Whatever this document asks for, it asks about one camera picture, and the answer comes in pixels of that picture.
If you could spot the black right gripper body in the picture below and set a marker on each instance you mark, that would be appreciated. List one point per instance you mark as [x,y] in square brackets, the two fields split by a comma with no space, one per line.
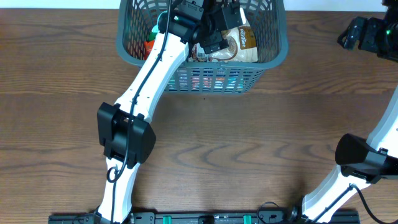
[352,32]

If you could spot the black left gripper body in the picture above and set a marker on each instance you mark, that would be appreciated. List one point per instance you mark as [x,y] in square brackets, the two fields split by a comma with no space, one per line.
[208,35]

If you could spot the beige PanTree snack bag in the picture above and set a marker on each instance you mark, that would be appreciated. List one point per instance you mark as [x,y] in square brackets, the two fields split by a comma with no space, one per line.
[242,46]

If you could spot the teal small packet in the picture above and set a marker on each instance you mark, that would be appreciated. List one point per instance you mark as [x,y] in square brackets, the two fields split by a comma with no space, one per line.
[156,29]

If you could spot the Kleenex tissue multipack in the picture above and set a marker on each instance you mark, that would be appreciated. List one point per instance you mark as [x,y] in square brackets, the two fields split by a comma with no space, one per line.
[222,80]

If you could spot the red spaghetti pasta package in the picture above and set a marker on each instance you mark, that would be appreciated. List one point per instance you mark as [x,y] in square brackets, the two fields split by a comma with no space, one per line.
[148,48]

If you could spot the green lid jar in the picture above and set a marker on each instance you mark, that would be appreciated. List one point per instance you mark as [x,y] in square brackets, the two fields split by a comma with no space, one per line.
[152,36]

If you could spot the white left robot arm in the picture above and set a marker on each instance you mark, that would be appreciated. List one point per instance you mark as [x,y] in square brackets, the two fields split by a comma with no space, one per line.
[124,127]

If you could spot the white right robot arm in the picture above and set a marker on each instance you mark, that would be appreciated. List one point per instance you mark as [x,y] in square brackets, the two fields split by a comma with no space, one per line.
[361,162]

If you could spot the grey plastic basket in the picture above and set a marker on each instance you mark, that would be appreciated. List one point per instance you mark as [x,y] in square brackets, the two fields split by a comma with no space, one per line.
[267,20]

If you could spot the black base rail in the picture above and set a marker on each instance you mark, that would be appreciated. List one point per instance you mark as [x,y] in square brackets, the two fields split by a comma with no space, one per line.
[267,215]

